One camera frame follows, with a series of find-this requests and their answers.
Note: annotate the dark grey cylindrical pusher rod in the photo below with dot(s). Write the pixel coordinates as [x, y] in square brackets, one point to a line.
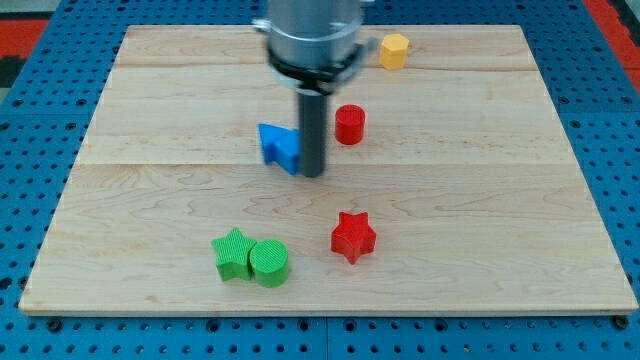
[312, 120]

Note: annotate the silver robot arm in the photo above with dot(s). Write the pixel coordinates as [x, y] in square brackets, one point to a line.
[313, 48]

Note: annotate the blue triangle block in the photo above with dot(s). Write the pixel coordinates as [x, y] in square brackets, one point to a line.
[280, 145]

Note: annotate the red cylinder block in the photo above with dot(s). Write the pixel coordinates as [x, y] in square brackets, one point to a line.
[349, 124]

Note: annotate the yellow hexagon block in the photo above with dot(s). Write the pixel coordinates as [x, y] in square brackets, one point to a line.
[393, 51]

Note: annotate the red star block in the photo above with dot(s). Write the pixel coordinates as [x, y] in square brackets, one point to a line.
[353, 236]

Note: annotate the wooden board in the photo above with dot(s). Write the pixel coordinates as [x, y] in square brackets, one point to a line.
[465, 170]

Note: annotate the green cylinder block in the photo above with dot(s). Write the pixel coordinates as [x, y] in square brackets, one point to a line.
[269, 262]

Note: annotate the green star block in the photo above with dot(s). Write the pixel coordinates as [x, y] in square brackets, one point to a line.
[232, 255]

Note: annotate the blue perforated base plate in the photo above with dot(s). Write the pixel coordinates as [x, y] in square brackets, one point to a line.
[45, 114]

